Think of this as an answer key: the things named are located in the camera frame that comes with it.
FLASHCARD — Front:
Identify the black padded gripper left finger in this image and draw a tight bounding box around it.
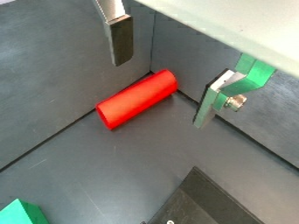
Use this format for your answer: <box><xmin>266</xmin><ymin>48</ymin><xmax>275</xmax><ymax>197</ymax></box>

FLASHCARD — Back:
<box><xmin>92</xmin><ymin>0</ymin><xmax>134</xmax><ymax>67</ymax></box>

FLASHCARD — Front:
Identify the red cylinder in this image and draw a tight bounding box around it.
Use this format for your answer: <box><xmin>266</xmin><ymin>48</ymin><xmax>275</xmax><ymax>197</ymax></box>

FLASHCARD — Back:
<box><xmin>96</xmin><ymin>70</ymin><xmax>178</xmax><ymax>130</ymax></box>

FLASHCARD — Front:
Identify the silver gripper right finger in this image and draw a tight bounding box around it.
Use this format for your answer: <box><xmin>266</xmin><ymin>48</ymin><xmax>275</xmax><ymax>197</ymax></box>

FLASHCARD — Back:
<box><xmin>193</xmin><ymin>53</ymin><xmax>277</xmax><ymax>128</ymax></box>

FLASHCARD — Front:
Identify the black curved holder stand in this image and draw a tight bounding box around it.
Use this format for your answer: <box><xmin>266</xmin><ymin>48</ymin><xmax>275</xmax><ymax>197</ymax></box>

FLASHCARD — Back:
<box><xmin>141</xmin><ymin>166</ymin><xmax>266</xmax><ymax>224</ymax></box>

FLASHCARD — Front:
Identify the green shape sorter block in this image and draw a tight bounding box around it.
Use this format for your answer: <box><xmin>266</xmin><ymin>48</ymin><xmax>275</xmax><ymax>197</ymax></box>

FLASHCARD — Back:
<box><xmin>0</xmin><ymin>199</ymin><xmax>50</xmax><ymax>224</ymax></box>

